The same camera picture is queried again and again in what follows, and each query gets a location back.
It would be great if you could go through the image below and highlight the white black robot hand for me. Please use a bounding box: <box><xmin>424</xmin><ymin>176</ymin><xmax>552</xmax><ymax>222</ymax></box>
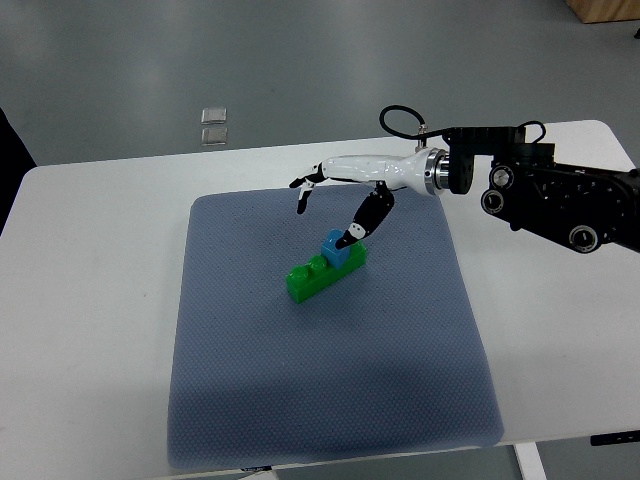
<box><xmin>289</xmin><ymin>148</ymin><xmax>450</xmax><ymax>250</ymax></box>

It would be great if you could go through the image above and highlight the small blue block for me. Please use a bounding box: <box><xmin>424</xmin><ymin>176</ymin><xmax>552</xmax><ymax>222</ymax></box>
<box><xmin>320</xmin><ymin>229</ymin><xmax>350</xmax><ymax>269</ymax></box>

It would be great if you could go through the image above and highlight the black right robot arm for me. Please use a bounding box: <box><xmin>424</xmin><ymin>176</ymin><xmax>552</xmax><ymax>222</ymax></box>
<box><xmin>441</xmin><ymin>122</ymin><xmax>639</xmax><ymax>254</ymax></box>

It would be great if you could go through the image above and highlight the long green block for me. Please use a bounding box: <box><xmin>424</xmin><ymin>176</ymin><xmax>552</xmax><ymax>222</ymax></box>
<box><xmin>285</xmin><ymin>242</ymin><xmax>367</xmax><ymax>303</ymax></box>

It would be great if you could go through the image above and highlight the blue-grey foam mat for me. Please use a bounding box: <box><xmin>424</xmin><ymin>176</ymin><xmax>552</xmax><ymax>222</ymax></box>
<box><xmin>168</xmin><ymin>184</ymin><xmax>504</xmax><ymax>470</ymax></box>

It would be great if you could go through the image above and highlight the lower metal floor plate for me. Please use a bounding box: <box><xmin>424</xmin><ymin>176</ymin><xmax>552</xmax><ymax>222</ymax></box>
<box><xmin>201</xmin><ymin>127</ymin><xmax>228</xmax><ymax>147</ymax></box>

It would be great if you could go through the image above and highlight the metal floor plate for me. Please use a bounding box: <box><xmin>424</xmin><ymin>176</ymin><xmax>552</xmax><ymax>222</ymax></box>
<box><xmin>201</xmin><ymin>106</ymin><xmax>227</xmax><ymax>125</ymax></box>
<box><xmin>201</xmin><ymin>127</ymin><xmax>228</xmax><ymax>147</ymax></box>

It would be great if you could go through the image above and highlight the upper metal floor plate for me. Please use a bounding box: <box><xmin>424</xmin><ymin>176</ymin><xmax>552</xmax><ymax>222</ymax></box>
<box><xmin>201</xmin><ymin>106</ymin><xmax>227</xmax><ymax>125</ymax></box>

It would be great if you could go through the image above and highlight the wooden furniture corner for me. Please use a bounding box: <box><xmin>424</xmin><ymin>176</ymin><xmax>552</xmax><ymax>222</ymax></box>
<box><xmin>566</xmin><ymin>0</ymin><xmax>639</xmax><ymax>24</ymax></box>

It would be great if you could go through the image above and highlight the white table leg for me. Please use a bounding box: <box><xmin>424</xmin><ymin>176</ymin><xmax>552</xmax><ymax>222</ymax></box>
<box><xmin>513</xmin><ymin>442</ymin><xmax>547</xmax><ymax>480</ymax></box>

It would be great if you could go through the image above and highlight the black table control panel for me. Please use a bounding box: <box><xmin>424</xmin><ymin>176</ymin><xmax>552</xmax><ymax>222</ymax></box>
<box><xmin>590</xmin><ymin>430</ymin><xmax>640</xmax><ymax>447</ymax></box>

